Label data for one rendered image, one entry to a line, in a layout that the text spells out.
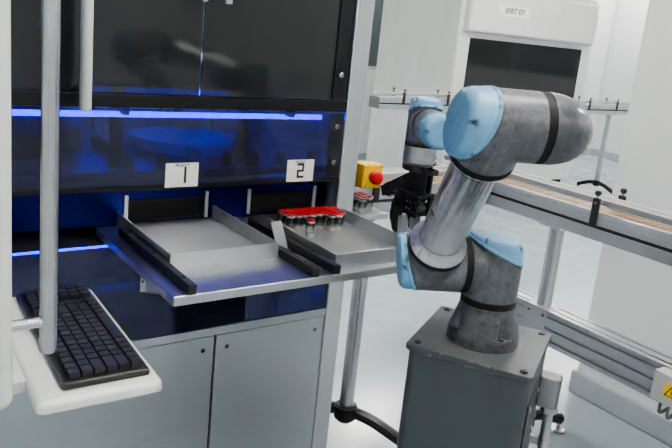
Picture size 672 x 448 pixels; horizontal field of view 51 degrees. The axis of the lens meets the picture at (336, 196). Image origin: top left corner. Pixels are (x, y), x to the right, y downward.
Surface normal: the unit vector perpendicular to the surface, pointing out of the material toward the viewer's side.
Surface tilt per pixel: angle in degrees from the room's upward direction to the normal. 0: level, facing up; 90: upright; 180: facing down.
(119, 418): 90
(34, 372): 0
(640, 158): 90
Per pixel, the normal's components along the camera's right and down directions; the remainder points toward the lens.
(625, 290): -0.81, 0.05
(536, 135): 0.10, 0.31
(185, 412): 0.57, 0.24
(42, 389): 0.10, -0.97
